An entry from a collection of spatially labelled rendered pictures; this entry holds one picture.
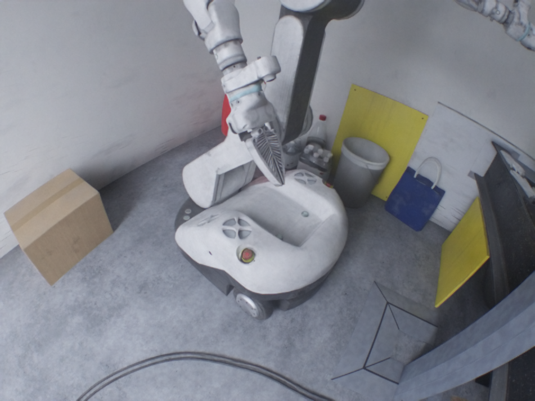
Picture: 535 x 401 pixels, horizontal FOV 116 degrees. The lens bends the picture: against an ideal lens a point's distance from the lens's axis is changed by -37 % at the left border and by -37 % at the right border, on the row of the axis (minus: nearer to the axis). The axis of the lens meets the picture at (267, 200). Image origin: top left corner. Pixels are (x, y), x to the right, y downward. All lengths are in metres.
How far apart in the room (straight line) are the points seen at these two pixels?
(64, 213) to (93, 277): 0.30
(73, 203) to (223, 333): 0.80
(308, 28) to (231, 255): 0.63
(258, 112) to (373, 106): 1.18
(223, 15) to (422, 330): 1.31
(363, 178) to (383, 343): 0.85
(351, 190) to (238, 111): 1.11
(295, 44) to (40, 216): 1.11
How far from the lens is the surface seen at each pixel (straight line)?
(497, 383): 0.88
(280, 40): 0.68
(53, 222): 1.16
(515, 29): 0.85
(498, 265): 1.18
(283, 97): 0.69
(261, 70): 0.48
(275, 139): 0.56
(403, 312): 1.27
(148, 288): 1.13
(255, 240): 0.78
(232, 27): 0.55
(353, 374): 1.06
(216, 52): 0.54
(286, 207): 1.00
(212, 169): 0.90
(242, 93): 0.50
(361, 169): 1.43
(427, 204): 1.62
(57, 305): 1.25
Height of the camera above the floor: 0.96
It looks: 41 degrees down
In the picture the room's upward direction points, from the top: 10 degrees clockwise
